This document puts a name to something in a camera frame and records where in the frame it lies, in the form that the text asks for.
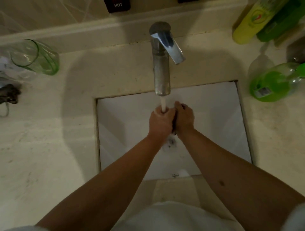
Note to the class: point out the person's right fingers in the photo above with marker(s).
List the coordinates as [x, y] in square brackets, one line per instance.
[180, 107]

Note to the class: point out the chrome sink faucet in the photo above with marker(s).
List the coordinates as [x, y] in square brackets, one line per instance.
[162, 57]

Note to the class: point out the person's left forearm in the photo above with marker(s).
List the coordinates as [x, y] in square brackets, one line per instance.
[102, 188]

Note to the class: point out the person's white shirt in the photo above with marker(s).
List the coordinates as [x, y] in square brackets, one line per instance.
[176, 217]

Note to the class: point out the yellow plastic bottle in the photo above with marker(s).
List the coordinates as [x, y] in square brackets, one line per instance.
[253, 20]

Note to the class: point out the clear bottle with green liquid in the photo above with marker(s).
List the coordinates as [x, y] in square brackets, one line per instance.
[274, 84]

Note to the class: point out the green drinking glass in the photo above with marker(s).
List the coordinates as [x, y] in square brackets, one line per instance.
[40, 58]

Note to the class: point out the dark green plastic bottle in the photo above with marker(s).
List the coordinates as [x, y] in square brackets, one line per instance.
[278, 23]

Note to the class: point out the person's left hand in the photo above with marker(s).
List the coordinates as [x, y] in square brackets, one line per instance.
[159, 123]

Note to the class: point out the person's right hand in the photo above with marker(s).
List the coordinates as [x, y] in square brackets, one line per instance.
[184, 119]

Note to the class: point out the black wall switch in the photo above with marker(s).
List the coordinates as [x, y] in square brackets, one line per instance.
[118, 5]

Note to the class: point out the sink drain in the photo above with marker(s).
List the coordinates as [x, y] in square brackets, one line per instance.
[171, 140]

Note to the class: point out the white square sink basin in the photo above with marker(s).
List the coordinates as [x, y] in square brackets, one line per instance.
[133, 133]

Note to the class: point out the person's left fingers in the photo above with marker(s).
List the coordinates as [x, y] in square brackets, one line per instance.
[164, 111]

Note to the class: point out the person's right forearm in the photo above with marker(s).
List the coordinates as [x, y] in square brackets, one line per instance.
[240, 183]

